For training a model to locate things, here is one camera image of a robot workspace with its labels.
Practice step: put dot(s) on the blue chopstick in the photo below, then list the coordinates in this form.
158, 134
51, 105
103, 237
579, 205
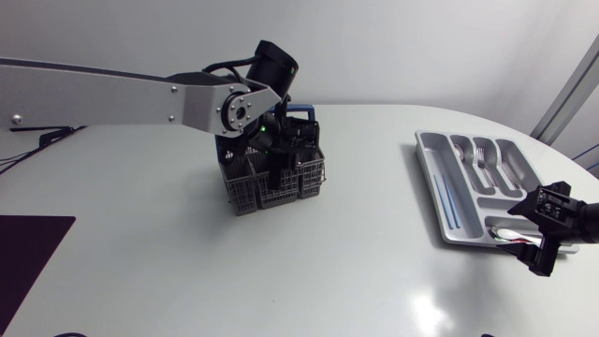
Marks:
452, 201
443, 201

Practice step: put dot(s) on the grey cutlery tray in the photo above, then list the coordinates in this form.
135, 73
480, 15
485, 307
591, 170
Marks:
461, 210

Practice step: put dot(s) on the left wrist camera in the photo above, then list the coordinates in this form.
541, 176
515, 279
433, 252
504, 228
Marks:
304, 135

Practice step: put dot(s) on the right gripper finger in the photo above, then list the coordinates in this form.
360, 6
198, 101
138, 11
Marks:
538, 257
526, 208

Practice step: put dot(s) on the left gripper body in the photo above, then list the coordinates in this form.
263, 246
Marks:
273, 140

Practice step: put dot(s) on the dark mat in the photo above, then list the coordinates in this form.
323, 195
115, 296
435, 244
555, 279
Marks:
23, 253

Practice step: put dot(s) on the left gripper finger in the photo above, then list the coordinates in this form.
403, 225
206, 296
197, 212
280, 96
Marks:
276, 175

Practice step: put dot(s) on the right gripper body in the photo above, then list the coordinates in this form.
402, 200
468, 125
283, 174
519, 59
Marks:
564, 227

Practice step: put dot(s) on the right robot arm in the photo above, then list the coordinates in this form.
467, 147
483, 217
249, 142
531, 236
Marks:
590, 222

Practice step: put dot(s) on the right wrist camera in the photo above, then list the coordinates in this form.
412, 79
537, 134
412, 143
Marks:
553, 201

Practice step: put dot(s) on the steel fork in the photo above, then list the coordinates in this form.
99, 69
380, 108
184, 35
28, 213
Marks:
482, 161

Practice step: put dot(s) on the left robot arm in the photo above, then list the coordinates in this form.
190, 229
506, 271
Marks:
93, 98

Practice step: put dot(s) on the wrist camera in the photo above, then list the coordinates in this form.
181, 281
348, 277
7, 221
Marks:
304, 135
553, 201

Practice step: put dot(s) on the pale plastic spoon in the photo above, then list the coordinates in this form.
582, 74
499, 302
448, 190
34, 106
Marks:
510, 234

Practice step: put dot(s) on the steel spoon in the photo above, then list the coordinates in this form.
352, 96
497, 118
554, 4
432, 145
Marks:
459, 152

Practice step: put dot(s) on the grey cutlery basket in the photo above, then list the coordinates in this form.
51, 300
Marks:
248, 192

